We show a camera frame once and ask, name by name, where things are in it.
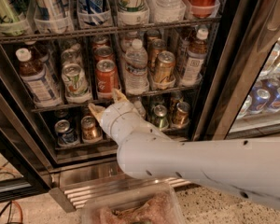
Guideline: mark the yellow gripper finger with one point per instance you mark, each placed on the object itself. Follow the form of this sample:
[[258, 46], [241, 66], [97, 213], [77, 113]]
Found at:
[[118, 96], [97, 111]]

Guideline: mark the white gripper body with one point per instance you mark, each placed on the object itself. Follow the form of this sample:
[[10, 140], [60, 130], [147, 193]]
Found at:
[[114, 113]]

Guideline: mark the red coke can front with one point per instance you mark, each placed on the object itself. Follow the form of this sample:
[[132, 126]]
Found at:
[[106, 76]]

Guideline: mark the red coke can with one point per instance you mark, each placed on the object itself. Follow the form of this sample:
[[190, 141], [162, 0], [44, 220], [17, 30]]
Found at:
[[106, 76], [104, 53], [100, 41]]

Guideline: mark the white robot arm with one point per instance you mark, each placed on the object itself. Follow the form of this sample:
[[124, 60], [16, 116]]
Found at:
[[247, 168]]

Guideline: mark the water bottle bottom shelf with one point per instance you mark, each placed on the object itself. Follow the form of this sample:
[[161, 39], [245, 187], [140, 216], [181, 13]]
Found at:
[[140, 108]]

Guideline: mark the orange can bottom shelf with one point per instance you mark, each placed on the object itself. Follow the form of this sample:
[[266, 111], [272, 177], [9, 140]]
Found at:
[[89, 129]]

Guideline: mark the white green soda can front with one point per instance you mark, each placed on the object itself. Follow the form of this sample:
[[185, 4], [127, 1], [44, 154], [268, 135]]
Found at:
[[74, 80]]

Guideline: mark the white green soda can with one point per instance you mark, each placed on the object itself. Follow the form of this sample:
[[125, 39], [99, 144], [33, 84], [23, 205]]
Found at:
[[70, 56], [74, 80]]

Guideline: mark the clear water bottle middle shelf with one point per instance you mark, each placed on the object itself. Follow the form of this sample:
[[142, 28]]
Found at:
[[136, 68]]

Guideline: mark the clear water bottle shelf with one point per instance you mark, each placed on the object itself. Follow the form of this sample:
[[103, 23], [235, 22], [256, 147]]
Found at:
[[163, 11], [136, 68]]

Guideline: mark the blue pepsi can bottom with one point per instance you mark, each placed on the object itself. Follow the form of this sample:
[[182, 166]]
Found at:
[[65, 132]]

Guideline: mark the green can bottom shelf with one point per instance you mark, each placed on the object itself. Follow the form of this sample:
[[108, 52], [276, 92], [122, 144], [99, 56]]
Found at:
[[159, 117]]

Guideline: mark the gold can front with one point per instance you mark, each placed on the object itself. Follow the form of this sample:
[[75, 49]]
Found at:
[[164, 67]]

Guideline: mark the red coke can rear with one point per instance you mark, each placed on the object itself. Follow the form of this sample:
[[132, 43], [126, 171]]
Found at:
[[100, 41]]

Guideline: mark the white green soda can rear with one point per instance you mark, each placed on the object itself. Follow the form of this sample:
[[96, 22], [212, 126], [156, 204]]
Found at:
[[70, 56]]

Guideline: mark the gold can bottom shelf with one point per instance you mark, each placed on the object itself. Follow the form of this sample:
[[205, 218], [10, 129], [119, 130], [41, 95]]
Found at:
[[181, 113]]

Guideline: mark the gold can rear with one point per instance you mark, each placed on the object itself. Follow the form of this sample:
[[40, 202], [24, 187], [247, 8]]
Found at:
[[150, 35]]

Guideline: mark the steel fridge vent grille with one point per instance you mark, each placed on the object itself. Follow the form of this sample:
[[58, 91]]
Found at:
[[73, 185]]

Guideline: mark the white green can top shelf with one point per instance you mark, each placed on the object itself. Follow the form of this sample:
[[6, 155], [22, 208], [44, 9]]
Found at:
[[132, 12]]

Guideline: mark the blue white can top shelf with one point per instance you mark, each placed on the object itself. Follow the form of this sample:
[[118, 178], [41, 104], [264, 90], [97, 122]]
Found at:
[[92, 13]]

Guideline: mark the clear water bottle top shelf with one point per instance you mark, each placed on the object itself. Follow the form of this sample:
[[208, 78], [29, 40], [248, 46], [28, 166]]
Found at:
[[163, 11]]

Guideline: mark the silver can top shelf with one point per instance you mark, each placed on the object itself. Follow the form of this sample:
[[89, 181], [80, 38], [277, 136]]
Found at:
[[53, 16]]

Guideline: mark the glass fridge door right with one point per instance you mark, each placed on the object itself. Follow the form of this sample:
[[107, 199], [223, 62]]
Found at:
[[245, 37]]

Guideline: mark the pepsi can behind door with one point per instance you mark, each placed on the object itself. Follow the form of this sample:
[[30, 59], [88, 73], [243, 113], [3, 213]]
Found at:
[[259, 100], [274, 102]]

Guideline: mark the iced tea bottle left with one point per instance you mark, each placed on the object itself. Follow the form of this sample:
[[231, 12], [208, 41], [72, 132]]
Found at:
[[36, 77]]

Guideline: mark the iced tea bottle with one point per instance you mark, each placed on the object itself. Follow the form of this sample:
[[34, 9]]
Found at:
[[196, 53], [36, 77]]

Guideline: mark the clear plastic food container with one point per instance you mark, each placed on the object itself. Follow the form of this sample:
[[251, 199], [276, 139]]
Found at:
[[155, 204]]

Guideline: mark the iced tea bottle right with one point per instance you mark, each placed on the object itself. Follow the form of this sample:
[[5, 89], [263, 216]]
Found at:
[[196, 53]]

